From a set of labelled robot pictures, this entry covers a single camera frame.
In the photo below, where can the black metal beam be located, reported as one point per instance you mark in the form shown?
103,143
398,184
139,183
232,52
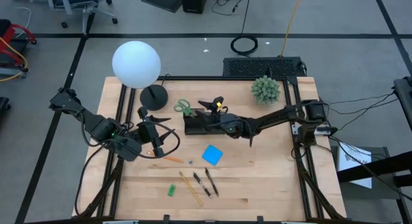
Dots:
380,166

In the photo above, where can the black pen clear barrel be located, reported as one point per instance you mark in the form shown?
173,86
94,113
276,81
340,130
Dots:
202,185

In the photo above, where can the black perforated equipment case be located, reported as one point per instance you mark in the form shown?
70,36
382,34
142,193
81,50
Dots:
264,67

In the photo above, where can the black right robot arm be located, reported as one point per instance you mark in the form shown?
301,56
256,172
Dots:
270,121

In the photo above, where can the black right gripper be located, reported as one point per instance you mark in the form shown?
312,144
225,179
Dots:
222,119

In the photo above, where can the black mesh desk organizer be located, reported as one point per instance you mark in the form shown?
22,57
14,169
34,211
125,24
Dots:
196,127

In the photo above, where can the white printed paper sheet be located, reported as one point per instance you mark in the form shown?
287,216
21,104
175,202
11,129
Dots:
360,175

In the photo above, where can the white globe table lamp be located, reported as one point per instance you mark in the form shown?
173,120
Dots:
136,64

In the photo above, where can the blue sticky note pad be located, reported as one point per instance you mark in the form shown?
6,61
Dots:
212,154

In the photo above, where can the green eraser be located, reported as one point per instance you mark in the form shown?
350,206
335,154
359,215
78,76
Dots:
171,190

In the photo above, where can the black metal table frame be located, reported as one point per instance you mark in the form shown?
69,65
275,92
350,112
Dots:
225,78

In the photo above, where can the slim black pen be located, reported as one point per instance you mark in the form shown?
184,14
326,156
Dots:
211,182

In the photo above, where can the red cart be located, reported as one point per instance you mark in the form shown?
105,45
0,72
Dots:
6,40

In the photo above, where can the yellow pencil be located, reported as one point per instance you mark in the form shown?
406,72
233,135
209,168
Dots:
193,192

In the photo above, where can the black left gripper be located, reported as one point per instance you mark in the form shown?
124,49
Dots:
148,132

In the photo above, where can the orange pencil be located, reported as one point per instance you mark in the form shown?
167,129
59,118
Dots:
172,159

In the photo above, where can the potted artificial green plant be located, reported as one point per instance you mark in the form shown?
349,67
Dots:
265,90

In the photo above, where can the black computer tower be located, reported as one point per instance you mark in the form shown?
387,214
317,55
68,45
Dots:
194,2

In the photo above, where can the black white power module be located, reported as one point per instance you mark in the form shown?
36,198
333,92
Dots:
323,130

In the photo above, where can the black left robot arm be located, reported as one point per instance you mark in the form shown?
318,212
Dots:
99,127

